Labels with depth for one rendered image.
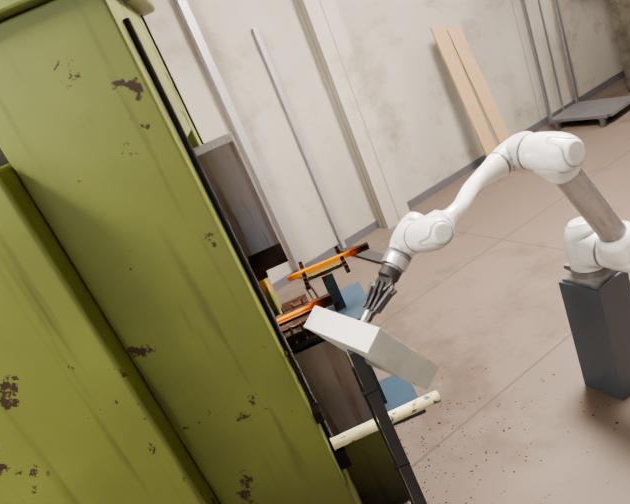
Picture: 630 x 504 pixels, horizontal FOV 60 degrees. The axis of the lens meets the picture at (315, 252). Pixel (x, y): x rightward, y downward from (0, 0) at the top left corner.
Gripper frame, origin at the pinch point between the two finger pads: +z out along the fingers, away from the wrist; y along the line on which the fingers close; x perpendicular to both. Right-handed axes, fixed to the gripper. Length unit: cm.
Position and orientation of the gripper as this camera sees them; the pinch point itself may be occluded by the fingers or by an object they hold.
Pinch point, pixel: (365, 320)
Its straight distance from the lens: 186.1
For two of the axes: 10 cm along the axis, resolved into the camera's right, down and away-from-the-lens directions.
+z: -4.7, 8.6, -1.9
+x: -7.0, -5.0, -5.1
